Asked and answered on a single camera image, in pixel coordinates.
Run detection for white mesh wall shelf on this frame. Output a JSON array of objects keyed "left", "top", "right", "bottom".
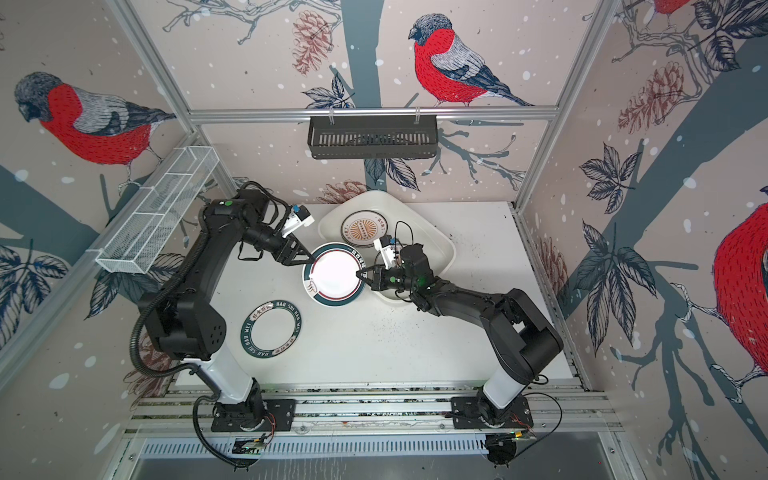
[{"left": 95, "top": 146, "right": 219, "bottom": 274}]

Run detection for aluminium rail base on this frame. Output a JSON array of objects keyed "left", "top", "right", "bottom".
[{"left": 124, "top": 385, "right": 624, "bottom": 436}]

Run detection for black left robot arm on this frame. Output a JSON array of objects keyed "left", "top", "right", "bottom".
[{"left": 129, "top": 182, "right": 314, "bottom": 420}]

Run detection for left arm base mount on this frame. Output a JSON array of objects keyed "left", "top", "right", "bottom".
[{"left": 211, "top": 399, "right": 297, "bottom": 433}]

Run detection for horizontal aluminium crossbar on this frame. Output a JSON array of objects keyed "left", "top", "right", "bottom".
[{"left": 187, "top": 106, "right": 560, "bottom": 125}]

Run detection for black hanging wire basket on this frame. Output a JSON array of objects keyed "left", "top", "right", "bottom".
[{"left": 307, "top": 115, "right": 439, "bottom": 160}]

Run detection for white plastic bin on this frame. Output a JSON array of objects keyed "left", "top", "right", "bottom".
[{"left": 318, "top": 191, "right": 456, "bottom": 276}]

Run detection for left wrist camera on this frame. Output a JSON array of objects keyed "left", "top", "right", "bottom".
[{"left": 281, "top": 205, "right": 314, "bottom": 238}]

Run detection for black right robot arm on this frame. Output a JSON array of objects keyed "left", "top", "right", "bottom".
[{"left": 356, "top": 244, "right": 563, "bottom": 426}]

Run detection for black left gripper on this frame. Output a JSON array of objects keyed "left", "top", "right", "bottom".
[{"left": 244, "top": 225, "right": 317, "bottom": 266}]

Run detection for green rim plate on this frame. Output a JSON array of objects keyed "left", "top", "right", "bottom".
[
  {"left": 302, "top": 242, "right": 366, "bottom": 308},
  {"left": 239, "top": 300, "right": 302, "bottom": 359}
]

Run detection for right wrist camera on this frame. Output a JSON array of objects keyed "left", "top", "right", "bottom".
[{"left": 373, "top": 235, "right": 397, "bottom": 269}]

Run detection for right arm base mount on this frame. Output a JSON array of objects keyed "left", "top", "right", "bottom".
[{"left": 445, "top": 393, "right": 533, "bottom": 430}]

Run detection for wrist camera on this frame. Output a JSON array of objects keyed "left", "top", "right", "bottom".
[
  {"left": 281, "top": 205, "right": 314, "bottom": 238},
  {"left": 373, "top": 235, "right": 397, "bottom": 269}
]

